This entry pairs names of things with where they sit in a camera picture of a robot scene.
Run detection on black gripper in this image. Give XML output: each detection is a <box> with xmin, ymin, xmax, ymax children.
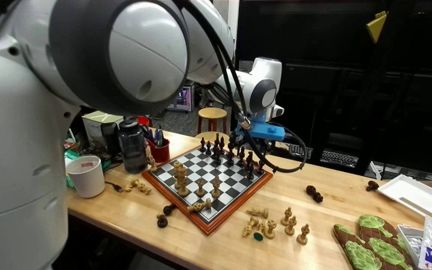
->
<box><xmin>232</xmin><ymin>124</ymin><xmax>257</xmax><ymax>152</ymax></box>

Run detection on tall light wooden chess piece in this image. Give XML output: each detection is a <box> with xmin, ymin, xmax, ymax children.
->
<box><xmin>170</xmin><ymin>158</ymin><xmax>184</xmax><ymax>181</ymax></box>
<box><xmin>175</xmin><ymin>169</ymin><xmax>191</xmax><ymax>197</ymax></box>

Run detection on round wooden stool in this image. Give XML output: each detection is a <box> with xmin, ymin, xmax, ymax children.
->
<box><xmin>196</xmin><ymin>106</ymin><xmax>229</xmax><ymax>134</ymax></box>

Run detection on red pen cup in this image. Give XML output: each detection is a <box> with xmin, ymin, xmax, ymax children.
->
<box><xmin>146</xmin><ymin>136</ymin><xmax>170</xmax><ymax>163</ymax></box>

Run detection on blue pens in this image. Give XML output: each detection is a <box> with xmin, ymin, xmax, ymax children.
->
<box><xmin>146</xmin><ymin>124</ymin><xmax>167</xmax><ymax>146</ymax></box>

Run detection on dark translucent jar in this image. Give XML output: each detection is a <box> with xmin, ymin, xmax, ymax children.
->
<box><xmin>116</xmin><ymin>118</ymin><xmax>148</xmax><ymax>173</ymax></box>

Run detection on small dark plug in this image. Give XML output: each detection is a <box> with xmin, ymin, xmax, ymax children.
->
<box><xmin>104</xmin><ymin>179</ymin><xmax>124</xmax><ymax>193</ymax></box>

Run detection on white Chemex box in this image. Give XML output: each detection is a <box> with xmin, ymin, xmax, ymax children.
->
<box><xmin>80</xmin><ymin>109</ymin><xmax>125</xmax><ymax>148</ymax></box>

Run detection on brown green oven mitt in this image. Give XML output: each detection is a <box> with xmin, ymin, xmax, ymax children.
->
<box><xmin>332</xmin><ymin>221</ymin><xmax>383</xmax><ymax>270</ymax></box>
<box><xmin>355</xmin><ymin>212</ymin><xmax>416</xmax><ymax>270</ymax></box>

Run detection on yellow triangular sign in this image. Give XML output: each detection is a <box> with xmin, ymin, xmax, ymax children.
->
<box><xmin>365</xmin><ymin>8</ymin><xmax>389</xmax><ymax>43</ymax></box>

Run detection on white flat tray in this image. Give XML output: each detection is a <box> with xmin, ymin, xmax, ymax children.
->
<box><xmin>376</xmin><ymin>172</ymin><xmax>432</xmax><ymax>221</ymax></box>

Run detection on clear plastic container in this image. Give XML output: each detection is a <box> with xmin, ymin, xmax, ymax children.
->
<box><xmin>395</xmin><ymin>223</ymin><xmax>427</xmax><ymax>266</ymax></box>

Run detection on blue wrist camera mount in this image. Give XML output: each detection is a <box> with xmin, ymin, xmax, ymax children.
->
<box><xmin>247</xmin><ymin>119</ymin><xmax>287</xmax><ymax>142</ymax></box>

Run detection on chessboard with orange wooden frame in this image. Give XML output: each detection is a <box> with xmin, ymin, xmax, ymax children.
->
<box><xmin>140</xmin><ymin>140</ymin><xmax>274</xmax><ymax>236</ymax></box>

